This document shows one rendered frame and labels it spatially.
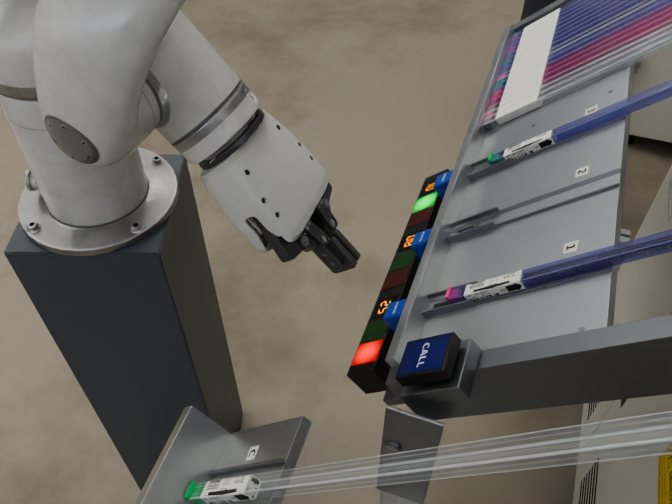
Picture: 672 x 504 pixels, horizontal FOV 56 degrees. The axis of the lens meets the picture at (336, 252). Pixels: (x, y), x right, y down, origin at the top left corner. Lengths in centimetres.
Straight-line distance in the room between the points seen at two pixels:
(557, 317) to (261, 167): 28
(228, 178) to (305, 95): 168
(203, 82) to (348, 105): 165
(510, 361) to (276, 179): 25
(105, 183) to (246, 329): 84
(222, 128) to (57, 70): 14
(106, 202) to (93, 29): 35
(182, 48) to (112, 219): 30
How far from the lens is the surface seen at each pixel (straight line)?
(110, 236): 78
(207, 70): 55
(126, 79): 45
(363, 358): 69
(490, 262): 65
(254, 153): 57
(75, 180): 75
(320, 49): 247
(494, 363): 54
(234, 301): 159
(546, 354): 51
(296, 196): 59
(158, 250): 76
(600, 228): 61
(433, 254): 69
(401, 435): 58
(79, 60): 46
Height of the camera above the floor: 124
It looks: 48 degrees down
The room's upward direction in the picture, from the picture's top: straight up
